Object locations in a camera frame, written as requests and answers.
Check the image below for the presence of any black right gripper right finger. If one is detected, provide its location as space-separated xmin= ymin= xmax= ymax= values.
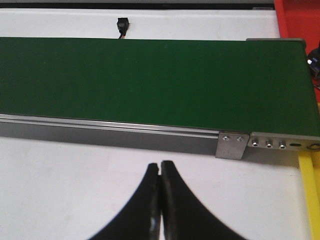
xmin=161 ymin=160 xmax=244 ymax=240

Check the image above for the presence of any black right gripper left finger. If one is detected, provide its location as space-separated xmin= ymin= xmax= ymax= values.
xmin=91 ymin=163 xmax=161 ymax=240

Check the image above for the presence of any red mushroom push button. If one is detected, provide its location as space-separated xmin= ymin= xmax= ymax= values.
xmin=307 ymin=46 xmax=320 ymax=81

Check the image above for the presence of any yellow plastic tray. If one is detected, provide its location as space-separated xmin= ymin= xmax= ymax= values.
xmin=298 ymin=151 xmax=320 ymax=240

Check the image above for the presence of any green conveyor belt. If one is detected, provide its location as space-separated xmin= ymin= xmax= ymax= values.
xmin=0 ymin=37 xmax=320 ymax=137

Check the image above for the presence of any black photoelectric sensor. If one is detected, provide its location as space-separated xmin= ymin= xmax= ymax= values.
xmin=116 ymin=17 xmax=130 ymax=40

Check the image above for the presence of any red plastic tray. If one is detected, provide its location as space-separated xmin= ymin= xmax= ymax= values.
xmin=274 ymin=0 xmax=320 ymax=102

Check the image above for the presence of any aluminium conveyor side rail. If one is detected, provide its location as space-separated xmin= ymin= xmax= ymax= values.
xmin=0 ymin=114 xmax=219 ymax=155

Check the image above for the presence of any metal rail bracket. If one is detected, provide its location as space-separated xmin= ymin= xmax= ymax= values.
xmin=215 ymin=131 xmax=250 ymax=160

